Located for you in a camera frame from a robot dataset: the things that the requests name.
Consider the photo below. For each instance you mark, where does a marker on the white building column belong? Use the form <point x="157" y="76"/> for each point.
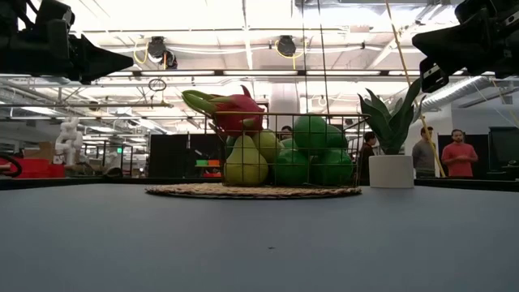
<point x="284" y="101"/>

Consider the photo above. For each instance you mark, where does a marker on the person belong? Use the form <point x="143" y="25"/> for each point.
<point x="286" y="130"/>
<point x="458" y="156"/>
<point x="365" y="158"/>
<point x="423" y="156"/>

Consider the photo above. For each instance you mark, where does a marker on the green plastic bin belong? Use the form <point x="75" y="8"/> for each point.
<point x="201" y="162"/>

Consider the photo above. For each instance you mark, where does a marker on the pink dragon fruit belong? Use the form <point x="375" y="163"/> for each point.
<point x="239" y="117"/>

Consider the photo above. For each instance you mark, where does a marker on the orange plastic bin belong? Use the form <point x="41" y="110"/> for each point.
<point x="214" y="162"/>

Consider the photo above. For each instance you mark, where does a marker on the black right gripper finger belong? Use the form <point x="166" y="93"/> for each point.
<point x="442" y="42"/>
<point x="429" y="75"/>

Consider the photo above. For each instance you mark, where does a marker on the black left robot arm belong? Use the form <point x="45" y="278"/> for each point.
<point x="8" y="20"/>

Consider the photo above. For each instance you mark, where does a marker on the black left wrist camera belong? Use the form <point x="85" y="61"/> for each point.
<point x="57" y="12"/>

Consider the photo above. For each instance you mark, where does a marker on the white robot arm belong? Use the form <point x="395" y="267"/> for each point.
<point x="69" y="142"/>

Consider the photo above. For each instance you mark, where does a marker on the red plastic bin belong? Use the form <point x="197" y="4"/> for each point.
<point x="40" y="168"/>

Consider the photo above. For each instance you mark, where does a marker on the round woven placemat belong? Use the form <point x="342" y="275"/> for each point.
<point x="194" y="190"/>

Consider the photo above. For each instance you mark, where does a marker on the silver ventilation duct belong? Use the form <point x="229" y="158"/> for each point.
<point x="454" y="91"/>

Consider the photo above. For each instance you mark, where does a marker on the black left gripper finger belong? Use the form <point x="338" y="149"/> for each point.
<point x="97" y="61"/>

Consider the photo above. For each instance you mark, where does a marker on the black partition panel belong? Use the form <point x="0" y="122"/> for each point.
<point x="174" y="156"/>
<point x="484" y="142"/>

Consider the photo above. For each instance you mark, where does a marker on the green plant in white pot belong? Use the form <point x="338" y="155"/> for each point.
<point x="391" y="172"/>

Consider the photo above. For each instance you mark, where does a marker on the yellow-green pear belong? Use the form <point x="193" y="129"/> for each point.
<point x="267" y="144"/>
<point x="245" y="166"/>

